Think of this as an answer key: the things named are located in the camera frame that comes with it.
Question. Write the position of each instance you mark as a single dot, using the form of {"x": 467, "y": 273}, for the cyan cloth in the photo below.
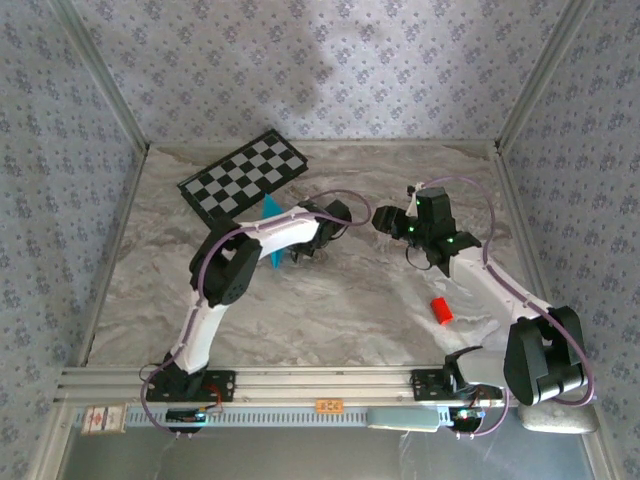
{"x": 270, "y": 207}

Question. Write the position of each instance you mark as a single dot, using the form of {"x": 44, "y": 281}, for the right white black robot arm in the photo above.
{"x": 500, "y": 290}

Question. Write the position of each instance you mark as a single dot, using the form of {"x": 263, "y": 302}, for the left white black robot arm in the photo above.
{"x": 200, "y": 335}

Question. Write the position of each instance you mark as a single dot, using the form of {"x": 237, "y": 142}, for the small red oblong block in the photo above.
{"x": 442, "y": 310}

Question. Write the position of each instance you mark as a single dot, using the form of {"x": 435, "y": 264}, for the black grey chessboard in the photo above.
{"x": 240, "y": 175}

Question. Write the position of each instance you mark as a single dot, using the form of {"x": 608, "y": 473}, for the orange label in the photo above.
{"x": 330, "y": 405}

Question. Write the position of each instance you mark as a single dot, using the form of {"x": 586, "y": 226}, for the grey speckled pad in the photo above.
{"x": 565, "y": 422}

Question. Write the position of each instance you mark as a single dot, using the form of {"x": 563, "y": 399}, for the red white sticker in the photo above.
{"x": 102, "y": 419}

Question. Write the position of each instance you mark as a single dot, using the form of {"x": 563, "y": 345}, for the aluminium table edge rail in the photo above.
{"x": 320, "y": 143}
{"x": 525, "y": 250}
{"x": 114, "y": 250}

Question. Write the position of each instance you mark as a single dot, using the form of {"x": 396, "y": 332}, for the aluminium mounting rail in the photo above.
{"x": 320, "y": 385}

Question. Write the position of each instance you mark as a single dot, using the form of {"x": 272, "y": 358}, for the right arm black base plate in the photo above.
{"x": 425, "y": 385}

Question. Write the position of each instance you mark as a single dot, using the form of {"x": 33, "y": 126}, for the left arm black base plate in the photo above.
{"x": 220, "y": 387}

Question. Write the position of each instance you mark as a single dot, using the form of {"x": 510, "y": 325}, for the aluminium frame post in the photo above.
{"x": 102, "y": 75}
{"x": 542, "y": 75}

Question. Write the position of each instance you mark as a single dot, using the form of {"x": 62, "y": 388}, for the aluminium frame leg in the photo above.
{"x": 56, "y": 450}
{"x": 600, "y": 460}

